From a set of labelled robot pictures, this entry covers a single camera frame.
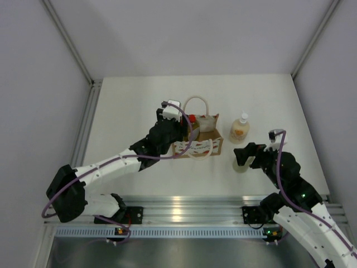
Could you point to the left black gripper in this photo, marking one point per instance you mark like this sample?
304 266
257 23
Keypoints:
182 130

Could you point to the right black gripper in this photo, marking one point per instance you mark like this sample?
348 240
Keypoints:
251 149

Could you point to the cream pump lotion bottle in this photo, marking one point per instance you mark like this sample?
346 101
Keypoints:
239 129

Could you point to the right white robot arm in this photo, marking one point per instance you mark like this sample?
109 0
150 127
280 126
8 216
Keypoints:
297 207

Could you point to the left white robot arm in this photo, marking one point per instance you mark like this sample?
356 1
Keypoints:
72 192

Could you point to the burlap watermelon canvas bag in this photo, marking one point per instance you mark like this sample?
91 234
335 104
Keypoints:
209 142

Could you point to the yellow red-capped bottle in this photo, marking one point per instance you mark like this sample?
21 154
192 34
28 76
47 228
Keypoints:
193 131

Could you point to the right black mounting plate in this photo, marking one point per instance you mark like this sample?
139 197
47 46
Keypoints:
253 215

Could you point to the black mounting plate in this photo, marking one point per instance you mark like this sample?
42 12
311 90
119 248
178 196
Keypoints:
133 215
253 215

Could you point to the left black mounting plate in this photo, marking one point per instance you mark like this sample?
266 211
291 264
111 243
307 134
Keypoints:
133 215

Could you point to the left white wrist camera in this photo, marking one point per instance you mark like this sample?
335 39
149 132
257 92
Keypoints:
171 110

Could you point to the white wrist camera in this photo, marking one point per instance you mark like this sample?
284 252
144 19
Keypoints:
276 137
171 110

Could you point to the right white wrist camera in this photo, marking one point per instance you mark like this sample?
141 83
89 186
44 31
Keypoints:
276 137

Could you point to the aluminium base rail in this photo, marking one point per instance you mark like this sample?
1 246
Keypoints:
192 210

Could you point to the left aluminium frame post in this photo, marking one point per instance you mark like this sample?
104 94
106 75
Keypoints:
93 92

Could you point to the aluminium frame post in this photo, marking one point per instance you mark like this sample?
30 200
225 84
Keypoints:
314 39
93 92

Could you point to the white slotted cable duct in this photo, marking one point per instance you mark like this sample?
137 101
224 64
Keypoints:
167 232

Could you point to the right aluminium frame post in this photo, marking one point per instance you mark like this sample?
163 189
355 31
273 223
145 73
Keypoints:
314 39

